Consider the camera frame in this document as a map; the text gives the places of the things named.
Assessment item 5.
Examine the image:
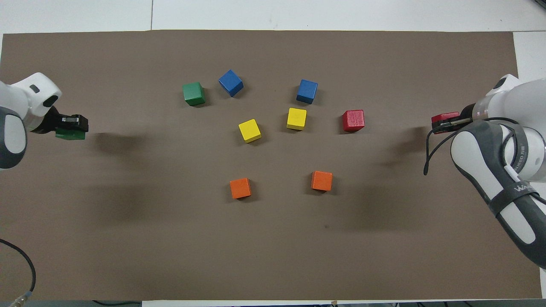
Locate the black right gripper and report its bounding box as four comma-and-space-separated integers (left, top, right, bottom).
432, 103, 477, 134

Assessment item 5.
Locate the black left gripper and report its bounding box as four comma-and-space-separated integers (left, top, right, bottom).
32, 107, 89, 135

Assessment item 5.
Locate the red wooden block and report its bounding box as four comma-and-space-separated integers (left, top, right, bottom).
431, 112, 460, 124
342, 110, 365, 133

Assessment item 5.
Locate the green wooden block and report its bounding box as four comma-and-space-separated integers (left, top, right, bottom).
182, 82, 206, 106
55, 129, 86, 140

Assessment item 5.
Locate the orange wooden block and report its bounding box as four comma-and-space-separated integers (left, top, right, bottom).
311, 171, 333, 191
229, 178, 252, 199

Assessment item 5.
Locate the blue wooden block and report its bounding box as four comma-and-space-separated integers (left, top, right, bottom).
218, 70, 244, 97
296, 79, 318, 104

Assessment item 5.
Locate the yellow wooden block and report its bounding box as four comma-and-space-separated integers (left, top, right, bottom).
238, 119, 262, 143
287, 107, 307, 130

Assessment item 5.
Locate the brown table mat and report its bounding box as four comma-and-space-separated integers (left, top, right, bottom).
0, 30, 542, 301

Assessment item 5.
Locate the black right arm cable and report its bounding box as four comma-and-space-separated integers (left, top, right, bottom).
423, 117, 519, 176

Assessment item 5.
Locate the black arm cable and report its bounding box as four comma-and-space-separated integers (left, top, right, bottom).
423, 117, 519, 176
0, 239, 37, 307

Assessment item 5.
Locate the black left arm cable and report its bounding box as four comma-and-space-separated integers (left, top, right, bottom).
0, 239, 37, 307

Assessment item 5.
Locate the thin black cable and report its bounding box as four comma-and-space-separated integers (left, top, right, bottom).
92, 300, 142, 307

